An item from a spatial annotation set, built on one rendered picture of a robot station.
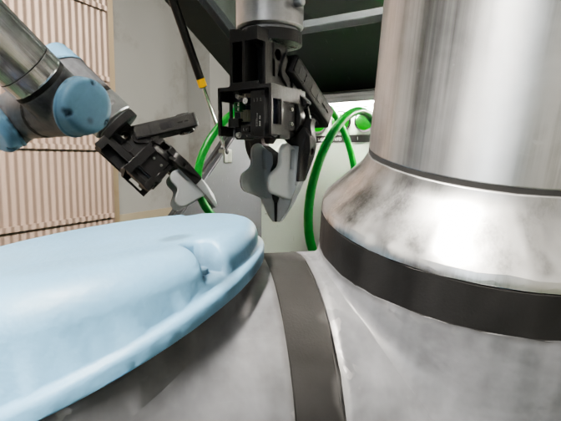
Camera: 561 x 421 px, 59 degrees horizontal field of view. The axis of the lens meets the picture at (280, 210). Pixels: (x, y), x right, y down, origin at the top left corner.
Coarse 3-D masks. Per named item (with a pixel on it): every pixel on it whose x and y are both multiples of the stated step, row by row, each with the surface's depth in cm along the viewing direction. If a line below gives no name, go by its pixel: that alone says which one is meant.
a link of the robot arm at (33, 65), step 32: (0, 0) 57; (0, 32) 56; (32, 32) 61; (0, 64) 58; (32, 64) 59; (32, 96) 61; (64, 96) 61; (96, 96) 64; (32, 128) 68; (64, 128) 64; (96, 128) 65
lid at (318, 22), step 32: (192, 0) 103; (224, 0) 103; (320, 0) 96; (352, 0) 94; (192, 32) 113; (224, 32) 110; (320, 32) 101; (352, 32) 99; (224, 64) 122; (320, 64) 111; (352, 64) 108
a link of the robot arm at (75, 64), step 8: (48, 48) 77; (56, 48) 77; (64, 48) 78; (56, 56) 77; (64, 56) 77; (72, 56) 78; (64, 64) 77; (72, 64) 78; (80, 64) 79; (72, 72) 77; (80, 72) 78; (88, 72) 79; (96, 80) 79; (104, 88) 80
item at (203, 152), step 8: (336, 112) 101; (224, 120) 86; (216, 128) 86; (344, 128) 102; (208, 136) 85; (216, 136) 86; (344, 136) 103; (208, 144) 85; (200, 152) 85; (352, 152) 104; (200, 160) 85; (352, 160) 104; (200, 168) 85; (200, 200) 85; (208, 208) 86
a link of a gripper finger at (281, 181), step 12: (288, 144) 56; (288, 156) 56; (276, 168) 55; (288, 168) 56; (276, 180) 55; (288, 180) 56; (276, 192) 55; (288, 192) 57; (276, 204) 58; (288, 204) 57; (276, 216) 58
